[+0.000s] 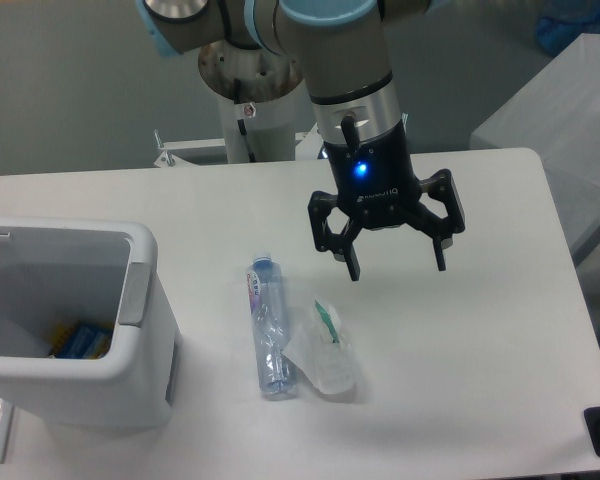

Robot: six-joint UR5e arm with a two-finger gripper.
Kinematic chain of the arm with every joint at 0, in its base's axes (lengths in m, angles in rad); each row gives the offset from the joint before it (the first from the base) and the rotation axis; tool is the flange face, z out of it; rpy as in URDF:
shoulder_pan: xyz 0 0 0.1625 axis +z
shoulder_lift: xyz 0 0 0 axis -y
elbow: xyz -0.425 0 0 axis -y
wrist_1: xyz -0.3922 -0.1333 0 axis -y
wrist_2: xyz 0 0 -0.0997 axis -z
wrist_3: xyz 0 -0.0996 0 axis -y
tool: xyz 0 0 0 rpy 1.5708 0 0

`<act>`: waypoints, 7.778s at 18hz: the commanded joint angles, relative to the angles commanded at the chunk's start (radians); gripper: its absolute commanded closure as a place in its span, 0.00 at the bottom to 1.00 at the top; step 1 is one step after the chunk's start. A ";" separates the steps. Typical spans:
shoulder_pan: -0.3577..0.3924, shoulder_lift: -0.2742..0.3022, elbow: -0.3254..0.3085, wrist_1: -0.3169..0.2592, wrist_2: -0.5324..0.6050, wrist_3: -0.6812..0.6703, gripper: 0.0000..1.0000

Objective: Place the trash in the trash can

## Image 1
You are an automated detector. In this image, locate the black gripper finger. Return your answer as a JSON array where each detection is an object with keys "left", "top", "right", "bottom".
[
  {"left": 413, "top": 168, "right": 467, "bottom": 273},
  {"left": 307, "top": 190, "right": 365, "bottom": 282}
]

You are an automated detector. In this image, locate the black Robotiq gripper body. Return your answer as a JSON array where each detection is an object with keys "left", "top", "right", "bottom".
[{"left": 325, "top": 119, "right": 420, "bottom": 230}]

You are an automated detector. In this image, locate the crushed clear plastic bottle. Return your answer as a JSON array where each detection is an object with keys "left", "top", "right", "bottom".
[{"left": 246, "top": 252, "right": 297, "bottom": 401}]

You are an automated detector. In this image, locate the clear plastic wrapper green strip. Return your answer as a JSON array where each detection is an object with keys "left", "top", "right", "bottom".
[{"left": 282, "top": 297, "right": 356, "bottom": 396}]

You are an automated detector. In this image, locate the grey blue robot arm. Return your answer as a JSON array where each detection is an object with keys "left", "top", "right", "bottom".
[{"left": 136, "top": 1, "right": 465, "bottom": 278}]

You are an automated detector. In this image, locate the blue yellow trash in can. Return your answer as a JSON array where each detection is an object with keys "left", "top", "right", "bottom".
[{"left": 47, "top": 322, "right": 113, "bottom": 360}]

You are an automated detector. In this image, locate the white trash can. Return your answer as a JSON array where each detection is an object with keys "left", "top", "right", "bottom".
[{"left": 0, "top": 217, "right": 181, "bottom": 428}]

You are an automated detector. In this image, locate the grey covered side table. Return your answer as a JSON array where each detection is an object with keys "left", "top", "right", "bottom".
[{"left": 470, "top": 34, "right": 600, "bottom": 262}]

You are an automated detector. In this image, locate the left metal table clamp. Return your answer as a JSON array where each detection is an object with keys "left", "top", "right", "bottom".
[{"left": 153, "top": 129, "right": 183, "bottom": 167}]

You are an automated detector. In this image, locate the blue bag in corner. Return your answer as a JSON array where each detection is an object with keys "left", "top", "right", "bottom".
[{"left": 534, "top": 1, "right": 600, "bottom": 57}]

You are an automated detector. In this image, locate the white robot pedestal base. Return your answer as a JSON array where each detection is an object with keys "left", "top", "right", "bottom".
[{"left": 154, "top": 37, "right": 326, "bottom": 169}]

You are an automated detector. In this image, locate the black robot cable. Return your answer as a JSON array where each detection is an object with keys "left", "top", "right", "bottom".
[{"left": 232, "top": 77, "right": 258, "bottom": 163}]

